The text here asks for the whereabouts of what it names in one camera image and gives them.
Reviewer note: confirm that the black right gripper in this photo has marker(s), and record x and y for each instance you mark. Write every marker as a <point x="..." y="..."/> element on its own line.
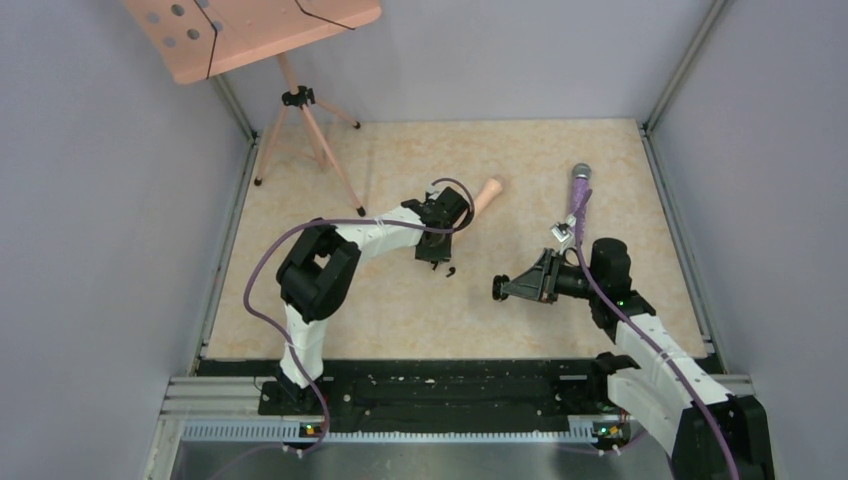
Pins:
<point x="539" y="282"/>

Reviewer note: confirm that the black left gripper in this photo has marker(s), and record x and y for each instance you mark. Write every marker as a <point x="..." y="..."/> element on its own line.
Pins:
<point x="441" y="254"/>

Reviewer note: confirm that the black glossy earbud charging case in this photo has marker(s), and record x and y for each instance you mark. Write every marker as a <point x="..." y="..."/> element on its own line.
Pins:
<point x="498" y="285"/>

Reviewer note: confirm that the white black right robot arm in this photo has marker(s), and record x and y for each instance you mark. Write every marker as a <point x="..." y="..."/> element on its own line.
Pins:
<point x="707" y="431"/>

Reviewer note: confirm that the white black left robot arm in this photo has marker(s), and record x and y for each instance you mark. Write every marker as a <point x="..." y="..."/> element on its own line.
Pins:
<point x="316" y="275"/>

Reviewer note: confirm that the pink wooden flute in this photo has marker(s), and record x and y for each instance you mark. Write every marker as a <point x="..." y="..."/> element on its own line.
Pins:
<point x="490" y="190"/>

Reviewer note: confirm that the purple glitter microphone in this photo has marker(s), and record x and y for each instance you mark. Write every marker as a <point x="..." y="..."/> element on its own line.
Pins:
<point x="580" y="177"/>

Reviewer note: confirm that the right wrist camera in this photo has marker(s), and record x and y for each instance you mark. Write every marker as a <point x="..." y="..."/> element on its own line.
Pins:
<point x="565" y="234"/>

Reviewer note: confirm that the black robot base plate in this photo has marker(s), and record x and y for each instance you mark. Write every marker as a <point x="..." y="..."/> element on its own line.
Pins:
<point x="446" y="397"/>

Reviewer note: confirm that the grey slotted cable duct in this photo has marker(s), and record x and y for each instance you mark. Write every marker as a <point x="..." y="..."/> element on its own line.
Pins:
<point x="255" y="431"/>

